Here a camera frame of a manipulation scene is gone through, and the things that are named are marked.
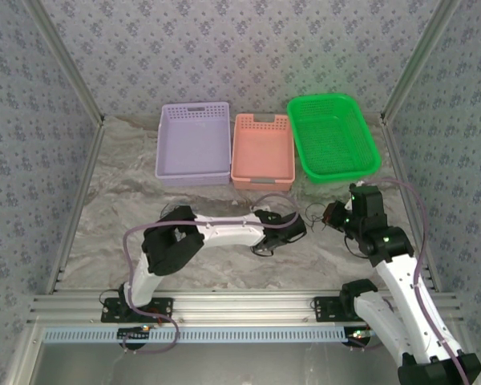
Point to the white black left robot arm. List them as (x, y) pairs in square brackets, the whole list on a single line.
[(224, 228)]

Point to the aluminium frame post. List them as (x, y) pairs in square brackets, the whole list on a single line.
[(64, 60), (421, 60)]

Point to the grey metal panel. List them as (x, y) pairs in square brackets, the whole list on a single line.
[(240, 365)]

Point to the purple plastic basket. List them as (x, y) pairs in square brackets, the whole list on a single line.
[(192, 140)]

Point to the small circuit board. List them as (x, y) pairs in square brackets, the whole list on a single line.
[(134, 333), (358, 335)]

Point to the pink plastic basket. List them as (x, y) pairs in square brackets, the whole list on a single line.
[(262, 150)]

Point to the aluminium table side rail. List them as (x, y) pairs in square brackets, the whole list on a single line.
[(76, 208)]

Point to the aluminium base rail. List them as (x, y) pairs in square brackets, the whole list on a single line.
[(240, 306)]

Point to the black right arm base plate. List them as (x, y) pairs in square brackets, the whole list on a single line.
[(326, 309)]

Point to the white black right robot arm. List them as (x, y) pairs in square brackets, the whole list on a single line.
[(401, 288)]

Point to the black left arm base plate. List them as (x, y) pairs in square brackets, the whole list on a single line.
[(112, 310)]

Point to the green plastic basket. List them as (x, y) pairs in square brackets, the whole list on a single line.
[(334, 140)]

